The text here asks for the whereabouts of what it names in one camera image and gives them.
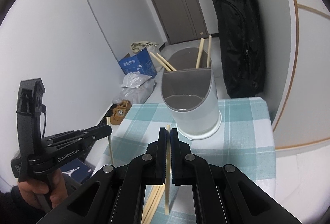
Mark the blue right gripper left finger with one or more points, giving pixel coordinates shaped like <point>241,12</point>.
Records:
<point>161,156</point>

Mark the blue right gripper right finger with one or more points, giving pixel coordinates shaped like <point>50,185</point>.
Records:
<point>176,159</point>

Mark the left hand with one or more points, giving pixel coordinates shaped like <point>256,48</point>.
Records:
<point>32,187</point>

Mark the navy jordan shoe box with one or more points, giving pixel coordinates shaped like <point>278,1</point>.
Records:
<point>77,170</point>

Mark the brown suede shoes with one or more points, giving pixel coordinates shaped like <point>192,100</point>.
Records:
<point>119,112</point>

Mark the grey plastic parcel bag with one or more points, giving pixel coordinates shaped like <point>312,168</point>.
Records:
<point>136,88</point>

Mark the white utensil holder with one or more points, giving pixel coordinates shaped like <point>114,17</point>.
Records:
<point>191,95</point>

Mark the blue cardboard box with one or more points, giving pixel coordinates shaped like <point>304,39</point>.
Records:
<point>140,62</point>

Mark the beige tote bag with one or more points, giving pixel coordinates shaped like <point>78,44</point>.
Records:
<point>137,47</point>

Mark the black backpack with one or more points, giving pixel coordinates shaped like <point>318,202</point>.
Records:
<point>242,47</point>

